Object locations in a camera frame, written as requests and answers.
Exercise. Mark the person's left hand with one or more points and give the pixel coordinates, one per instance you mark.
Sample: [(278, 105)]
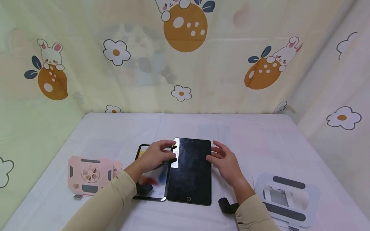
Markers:
[(151, 157)]

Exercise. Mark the person's right hand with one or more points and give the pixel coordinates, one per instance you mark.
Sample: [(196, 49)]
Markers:
[(228, 166)]

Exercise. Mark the person's right fingers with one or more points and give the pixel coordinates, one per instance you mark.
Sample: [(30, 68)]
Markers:
[(218, 147)]

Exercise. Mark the person's left thumb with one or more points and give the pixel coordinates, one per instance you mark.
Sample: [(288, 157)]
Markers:
[(170, 158)]

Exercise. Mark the person's right thumb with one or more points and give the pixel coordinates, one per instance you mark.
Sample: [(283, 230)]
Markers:
[(211, 158)]

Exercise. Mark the person's left fingers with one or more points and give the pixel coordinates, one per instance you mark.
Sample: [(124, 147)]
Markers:
[(166, 144)]

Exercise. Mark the person's left forearm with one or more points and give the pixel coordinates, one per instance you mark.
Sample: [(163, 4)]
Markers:
[(104, 205)]

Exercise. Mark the person's right forearm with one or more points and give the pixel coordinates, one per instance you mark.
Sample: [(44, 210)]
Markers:
[(254, 215)]

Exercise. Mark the white film strip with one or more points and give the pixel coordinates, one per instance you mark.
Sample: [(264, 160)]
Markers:
[(175, 154)]

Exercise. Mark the black tablet dark screen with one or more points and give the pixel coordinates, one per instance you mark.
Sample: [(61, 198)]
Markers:
[(190, 176)]

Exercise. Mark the black tablet lit screen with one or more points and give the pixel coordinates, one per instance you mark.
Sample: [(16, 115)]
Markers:
[(157, 184)]

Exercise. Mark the black wrist band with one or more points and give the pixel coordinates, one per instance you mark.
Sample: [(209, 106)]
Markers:
[(144, 189), (227, 206)]

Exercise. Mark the pink folding stand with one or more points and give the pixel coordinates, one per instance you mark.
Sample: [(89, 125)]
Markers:
[(90, 175)]

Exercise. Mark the white folding stand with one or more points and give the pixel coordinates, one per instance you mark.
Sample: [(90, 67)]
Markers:
[(287, 199)]

